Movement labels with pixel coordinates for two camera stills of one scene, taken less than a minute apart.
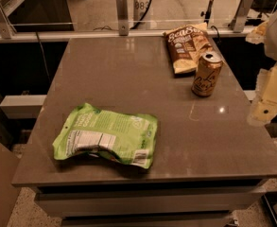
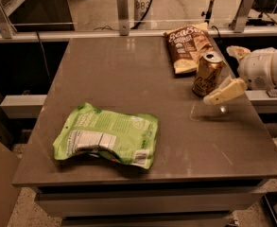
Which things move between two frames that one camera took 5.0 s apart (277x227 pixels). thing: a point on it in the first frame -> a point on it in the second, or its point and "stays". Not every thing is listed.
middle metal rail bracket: [122, 13] stays
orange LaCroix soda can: [207, 74] stays
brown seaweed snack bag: [186, 44] stays
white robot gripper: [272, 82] -> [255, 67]
